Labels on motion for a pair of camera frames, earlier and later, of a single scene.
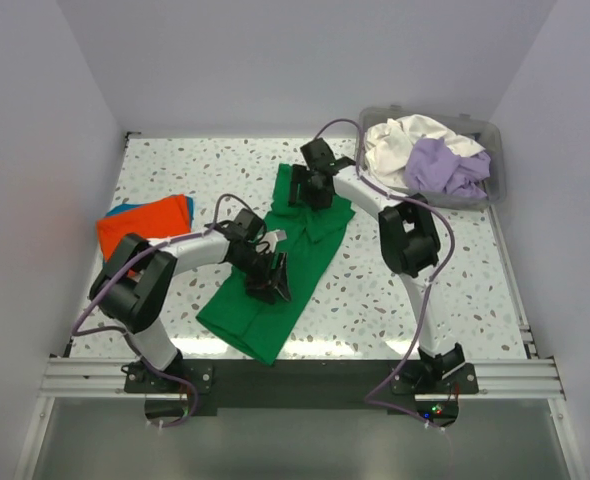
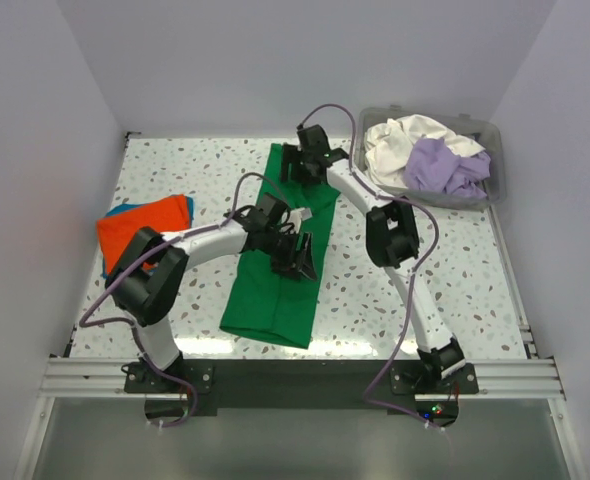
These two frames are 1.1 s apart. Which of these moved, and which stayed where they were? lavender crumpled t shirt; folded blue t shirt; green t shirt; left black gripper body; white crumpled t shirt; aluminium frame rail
Moved: left black gripper body; green t shirt
Stayed: white crumpled t shirt; folded blue t shirt; aluminium frame rail; lavender crumpled t shirt
